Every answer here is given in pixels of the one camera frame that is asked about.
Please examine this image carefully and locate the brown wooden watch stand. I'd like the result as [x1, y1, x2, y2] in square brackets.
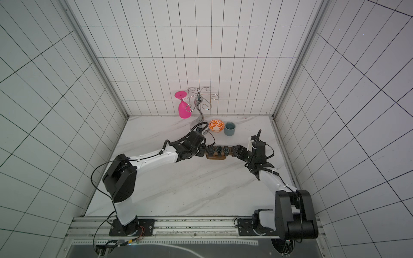
[205, 153, 227, 160]

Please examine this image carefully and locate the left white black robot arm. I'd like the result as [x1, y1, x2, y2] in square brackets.
[102, 129, 205, 226]

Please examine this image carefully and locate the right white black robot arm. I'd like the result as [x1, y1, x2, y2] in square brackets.
[232, 141, 318, 241]

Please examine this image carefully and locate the grey-green ceramic cup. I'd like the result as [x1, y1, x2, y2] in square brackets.
[224, 122, 236, 136]

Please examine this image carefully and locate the orange patterned small bowl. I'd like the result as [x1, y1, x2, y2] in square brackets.
[208, 119, 225, 133]

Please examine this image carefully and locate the pink plastic wine glass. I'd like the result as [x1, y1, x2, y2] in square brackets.
[175, 91, 191, 119]

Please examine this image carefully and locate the silver metal glass rack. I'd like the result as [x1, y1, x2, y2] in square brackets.
[184, 87, 219, 127]

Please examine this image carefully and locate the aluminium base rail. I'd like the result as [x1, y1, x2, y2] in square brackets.
[69, 215, 285, 241]

